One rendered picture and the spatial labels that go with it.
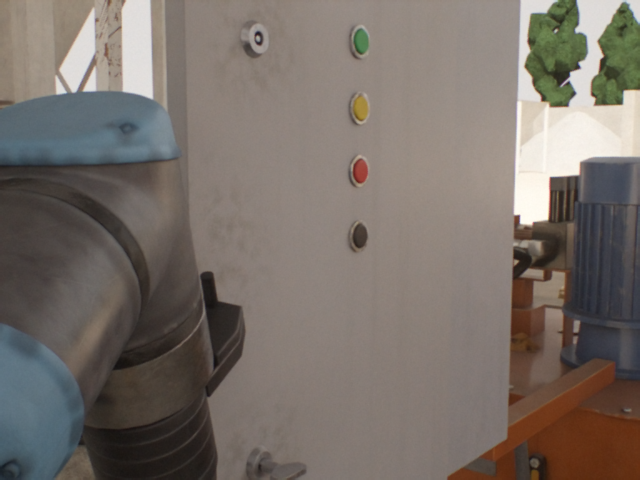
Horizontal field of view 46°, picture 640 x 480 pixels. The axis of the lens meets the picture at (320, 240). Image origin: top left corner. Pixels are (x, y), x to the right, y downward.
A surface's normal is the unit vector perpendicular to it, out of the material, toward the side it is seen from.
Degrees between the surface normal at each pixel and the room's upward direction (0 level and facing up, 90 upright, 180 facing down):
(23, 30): 90
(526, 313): 90
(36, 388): 73
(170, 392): 106
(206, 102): 90
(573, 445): 90
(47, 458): 98
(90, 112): 20
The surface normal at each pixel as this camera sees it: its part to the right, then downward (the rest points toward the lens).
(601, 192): -0.81, 0.07
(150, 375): 0.48, 0.43
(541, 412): 0.77, 0.07
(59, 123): -0.05, -0.90
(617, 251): -0.59, 0.10
